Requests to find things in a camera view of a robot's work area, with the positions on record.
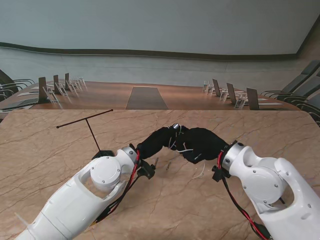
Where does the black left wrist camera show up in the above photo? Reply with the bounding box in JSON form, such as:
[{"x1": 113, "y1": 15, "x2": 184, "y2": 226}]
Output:
[{"x1": 136, "y1": 162, "x2": 156, "y2": 180}]

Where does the white wired earphone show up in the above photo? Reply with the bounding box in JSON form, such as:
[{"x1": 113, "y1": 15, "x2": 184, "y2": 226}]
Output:
[{"x1": 167, "y1": 124, "x2": 206, "y2": 180}]

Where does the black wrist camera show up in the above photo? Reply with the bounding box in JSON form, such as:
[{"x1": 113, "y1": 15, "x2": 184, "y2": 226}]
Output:
[
  {"x1": 211, "y1": 164, "x2": 231, "y2": 183},
  {"x1": 136, "y1": 162, "x2": 156, "y2": 180}
]

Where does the brown conference table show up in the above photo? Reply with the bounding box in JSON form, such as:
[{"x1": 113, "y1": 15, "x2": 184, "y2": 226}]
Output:
[{"x1": 0, "y1": 79, "x2": 302, "y2": 111}]

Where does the grey office chair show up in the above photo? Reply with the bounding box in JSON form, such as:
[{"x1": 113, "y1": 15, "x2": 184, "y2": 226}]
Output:
[
  {"x1": 261, "y1": 59, "x2": 320, "y2": 99},
  {"x1": 297, "y1": 92, "x2": 320, "y2": 126},
  {"x1": 282, "y1": 71, "x2": 320, "y2": 106}
]

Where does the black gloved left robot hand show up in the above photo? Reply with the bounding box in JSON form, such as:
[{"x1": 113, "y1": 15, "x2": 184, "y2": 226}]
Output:
[{"x1": 136, "y1": 122, "x2": 187, "y2": 161}]

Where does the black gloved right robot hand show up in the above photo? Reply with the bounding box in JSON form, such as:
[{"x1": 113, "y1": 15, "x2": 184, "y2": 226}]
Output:
[{"x1": 174, "y1": 126, "x2": 230, "y2": 165}]

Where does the black T rack marble base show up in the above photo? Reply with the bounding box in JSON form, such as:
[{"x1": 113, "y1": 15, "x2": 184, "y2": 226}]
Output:
[{"x1": 56, "y1": 108, "x2": 118, "y2": 161}]

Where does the dark office chair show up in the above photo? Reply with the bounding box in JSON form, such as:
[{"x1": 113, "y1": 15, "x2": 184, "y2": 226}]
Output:
[{"x1": 0, "y1": 68, "x2": 36, "y2": 94}]

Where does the red black left arm cable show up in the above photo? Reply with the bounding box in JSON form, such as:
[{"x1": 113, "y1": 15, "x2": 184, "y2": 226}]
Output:
[{"x1": 92, "y1": 149, "x2": 141, "y2": 225}]

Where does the red black right arm cable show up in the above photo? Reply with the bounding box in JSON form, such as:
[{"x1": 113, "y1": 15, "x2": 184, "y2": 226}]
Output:
[{"x1": 217, "y1": 149, "x2": 272, "y2": 240}]

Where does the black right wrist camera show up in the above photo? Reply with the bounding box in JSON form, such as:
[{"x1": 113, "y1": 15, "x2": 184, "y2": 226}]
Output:
[{"x1": 211, "y1": 164, "x2": 231, "y2": 183}]

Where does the red black arm cable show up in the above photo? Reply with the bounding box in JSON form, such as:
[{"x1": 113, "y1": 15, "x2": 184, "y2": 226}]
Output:
[
  {"x1": 217, "y1": 149, "x2": 272, "y2": 240},
  {"x1": 92, "y1": 149, "x2": 141, "y2": 225}
]

